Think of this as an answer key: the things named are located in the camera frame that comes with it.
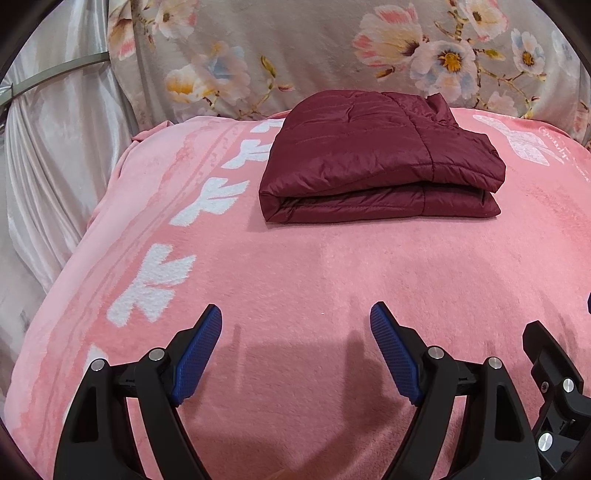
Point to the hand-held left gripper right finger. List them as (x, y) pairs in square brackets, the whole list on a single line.
[(392, 344)]

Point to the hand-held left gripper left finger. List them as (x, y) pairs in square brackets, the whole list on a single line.
[(198, 353)]

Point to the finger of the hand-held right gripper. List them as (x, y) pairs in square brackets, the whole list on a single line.
[(561, 387)]

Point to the maroon puffer jacket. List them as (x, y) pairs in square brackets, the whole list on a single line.
[(360, 152)]

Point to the pink printed blanket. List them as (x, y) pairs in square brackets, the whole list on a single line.
[(314, 286)]

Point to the silver satin curtain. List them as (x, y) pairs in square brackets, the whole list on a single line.
[(51, 175)]

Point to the grey floral bed sheet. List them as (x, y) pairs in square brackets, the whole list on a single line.
[(314, 50)]

